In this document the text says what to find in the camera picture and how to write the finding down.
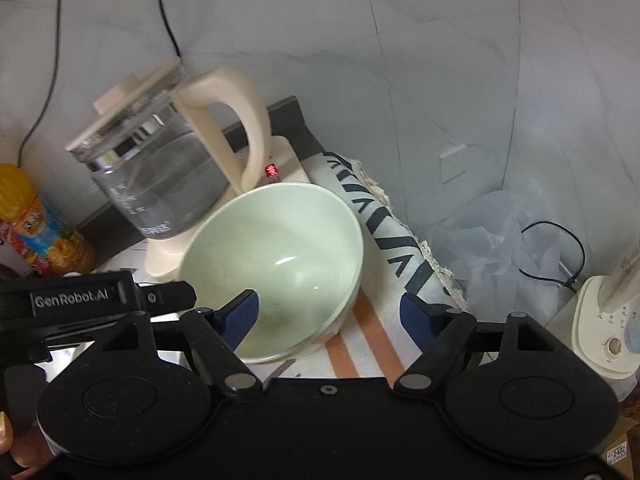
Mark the clear plastic bag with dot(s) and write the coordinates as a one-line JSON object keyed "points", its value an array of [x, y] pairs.
{"points": [[505, 255]]}

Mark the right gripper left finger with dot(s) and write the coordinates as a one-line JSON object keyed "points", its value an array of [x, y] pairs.
{"points": [[129, 362]]}

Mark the green bowl yellow pattern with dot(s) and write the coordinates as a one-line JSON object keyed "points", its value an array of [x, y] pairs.
{"points": [[299, 247]]}

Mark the orange juice bottle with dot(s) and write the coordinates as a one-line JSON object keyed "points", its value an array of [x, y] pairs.
{"points": [[49, 240]]}

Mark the white appliance on floor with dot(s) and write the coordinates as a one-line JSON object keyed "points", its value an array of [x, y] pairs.
{"points": [[605, 331]]}

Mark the glass kettle beige handle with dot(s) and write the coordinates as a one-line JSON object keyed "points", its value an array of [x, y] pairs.
{"points": [[165, 148]]}

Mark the patterned table mat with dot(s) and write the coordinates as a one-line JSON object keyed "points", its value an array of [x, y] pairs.
{"points": [[371, 341]]}

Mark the person's left hand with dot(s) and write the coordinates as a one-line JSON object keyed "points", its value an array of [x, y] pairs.
{"points": [[28, 449]]}

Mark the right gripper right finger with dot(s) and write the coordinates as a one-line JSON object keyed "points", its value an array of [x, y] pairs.
{"points": [[455, 345]]}

